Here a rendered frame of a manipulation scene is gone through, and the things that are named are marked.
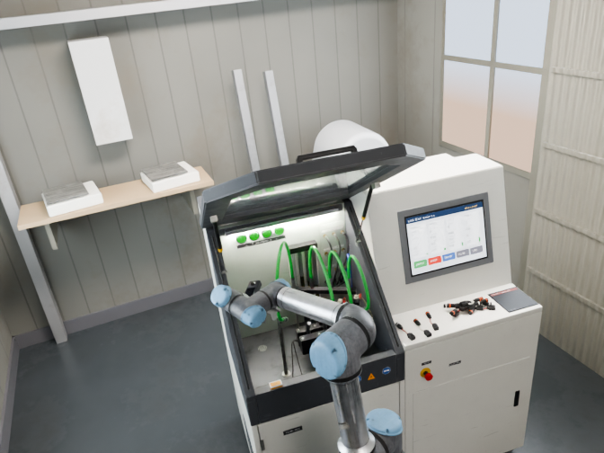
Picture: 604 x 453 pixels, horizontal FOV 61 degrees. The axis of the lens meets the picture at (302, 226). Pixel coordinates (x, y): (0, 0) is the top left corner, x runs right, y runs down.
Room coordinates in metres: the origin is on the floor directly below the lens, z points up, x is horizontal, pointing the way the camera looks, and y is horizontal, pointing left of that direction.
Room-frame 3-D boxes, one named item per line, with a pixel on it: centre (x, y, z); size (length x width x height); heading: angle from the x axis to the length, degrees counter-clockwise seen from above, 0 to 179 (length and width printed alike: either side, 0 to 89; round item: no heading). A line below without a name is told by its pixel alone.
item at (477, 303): (1.92, -0.73, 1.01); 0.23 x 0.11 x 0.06; 104
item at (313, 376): (1.64, -0.04, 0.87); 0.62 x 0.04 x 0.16; 104
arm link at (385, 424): (1.20, -0.20, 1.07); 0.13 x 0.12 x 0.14; 136
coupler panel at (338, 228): (2.19, -0.15, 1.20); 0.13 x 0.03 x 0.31; 104
